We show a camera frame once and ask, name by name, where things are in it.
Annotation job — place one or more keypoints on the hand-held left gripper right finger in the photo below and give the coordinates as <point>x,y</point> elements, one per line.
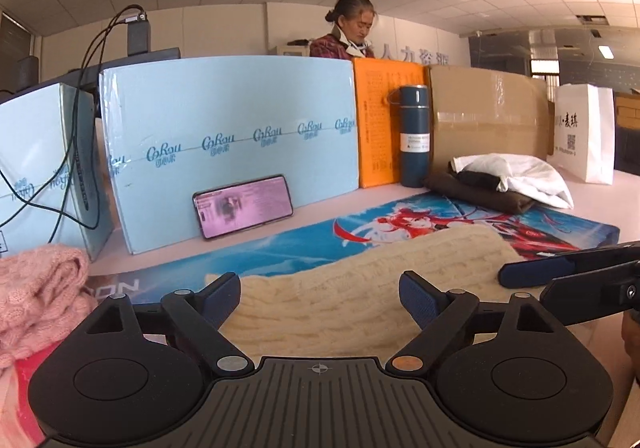
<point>417,300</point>

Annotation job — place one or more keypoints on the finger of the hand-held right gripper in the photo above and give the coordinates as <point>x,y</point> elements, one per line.
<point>590,295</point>
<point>530,273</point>

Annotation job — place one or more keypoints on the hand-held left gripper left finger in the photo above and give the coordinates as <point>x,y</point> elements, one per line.
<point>226,299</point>

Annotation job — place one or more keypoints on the cream knitted sweater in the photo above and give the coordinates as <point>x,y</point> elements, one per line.
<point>350,288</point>

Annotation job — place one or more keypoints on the person's right hand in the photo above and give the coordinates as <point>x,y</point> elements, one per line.
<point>632,343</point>

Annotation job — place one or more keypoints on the smartphone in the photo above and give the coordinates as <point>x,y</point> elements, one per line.
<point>240,208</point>

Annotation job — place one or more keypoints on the white cloth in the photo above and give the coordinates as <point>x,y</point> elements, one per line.
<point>530,178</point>

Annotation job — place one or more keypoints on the brown cloth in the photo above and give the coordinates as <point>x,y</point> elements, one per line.
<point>465,197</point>

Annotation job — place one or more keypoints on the printed desk mat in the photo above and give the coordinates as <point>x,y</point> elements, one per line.
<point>310,238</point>

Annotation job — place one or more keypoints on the black cloth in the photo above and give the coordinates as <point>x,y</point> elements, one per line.
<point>480,178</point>

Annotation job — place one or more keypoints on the white paper bag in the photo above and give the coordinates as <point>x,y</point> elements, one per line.
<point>585,128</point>

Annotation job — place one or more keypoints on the brown cardboard box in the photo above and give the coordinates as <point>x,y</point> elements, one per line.
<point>490,108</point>

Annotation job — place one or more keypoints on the orange box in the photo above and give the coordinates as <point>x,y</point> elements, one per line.
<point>375,128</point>

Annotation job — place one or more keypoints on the dark blue thermos bottle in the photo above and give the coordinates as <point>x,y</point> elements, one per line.
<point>415,118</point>

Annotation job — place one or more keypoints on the pink knitted sweater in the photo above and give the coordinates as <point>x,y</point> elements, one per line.
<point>40,288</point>

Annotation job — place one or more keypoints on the large light blue box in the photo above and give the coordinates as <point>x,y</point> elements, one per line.
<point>225,98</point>

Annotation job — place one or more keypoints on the red pink cloth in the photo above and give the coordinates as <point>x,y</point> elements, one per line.
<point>25,388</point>

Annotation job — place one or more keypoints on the light blue box with label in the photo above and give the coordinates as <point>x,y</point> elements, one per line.
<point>30,143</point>

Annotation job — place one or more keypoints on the black power adapter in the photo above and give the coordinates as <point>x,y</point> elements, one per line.
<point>138,35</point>

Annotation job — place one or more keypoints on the small black box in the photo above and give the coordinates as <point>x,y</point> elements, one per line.
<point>25,73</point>

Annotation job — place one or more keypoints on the brown window blind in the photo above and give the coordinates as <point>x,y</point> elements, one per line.
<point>15,48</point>

